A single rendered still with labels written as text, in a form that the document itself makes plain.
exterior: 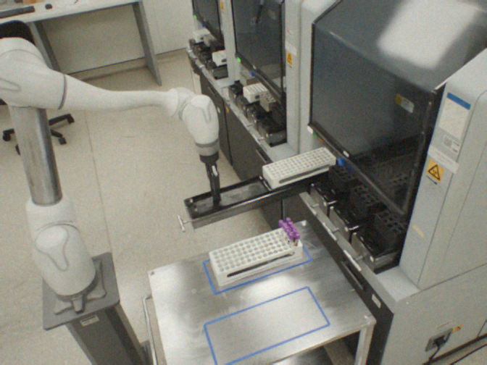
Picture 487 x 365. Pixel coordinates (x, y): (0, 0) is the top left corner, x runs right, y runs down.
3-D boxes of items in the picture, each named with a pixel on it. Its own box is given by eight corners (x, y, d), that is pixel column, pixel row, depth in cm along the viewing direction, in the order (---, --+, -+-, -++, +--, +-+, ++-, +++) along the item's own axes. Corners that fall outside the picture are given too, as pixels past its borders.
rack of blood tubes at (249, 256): (290, 237, 144) (290, 225, 140) (303, 257, 137) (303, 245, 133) (211, 263, 138) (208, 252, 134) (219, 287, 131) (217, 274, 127)
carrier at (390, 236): (398, 245, 137) (401, 233, 134) (393, 248, 137) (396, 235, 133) (377, 223, 146) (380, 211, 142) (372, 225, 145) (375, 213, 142)
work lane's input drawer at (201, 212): (327, 165, 187) (328, 149, 181) (344, 182, 177) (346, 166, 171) (175, 215, 170) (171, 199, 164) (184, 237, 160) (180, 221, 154)
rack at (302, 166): (323, 158, 181) (324, 146, 177) (335, 170, 173) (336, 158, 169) (262, 177, 174) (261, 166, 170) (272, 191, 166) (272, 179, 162)
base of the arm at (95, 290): (54, 325, 139) (48, 316, 135) (53, 277, 155) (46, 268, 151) (109, 305, 143) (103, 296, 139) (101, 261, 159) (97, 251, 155)
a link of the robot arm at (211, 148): (214, 127, 151) (216, 141, 155) (190, 134, 149) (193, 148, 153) (222, 140, 145) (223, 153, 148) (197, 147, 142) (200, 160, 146)
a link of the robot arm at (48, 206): (38, 264, 148) (30, 227, 163) (85, 251, 156) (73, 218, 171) (-20, 51, 105) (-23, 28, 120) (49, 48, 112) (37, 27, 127)
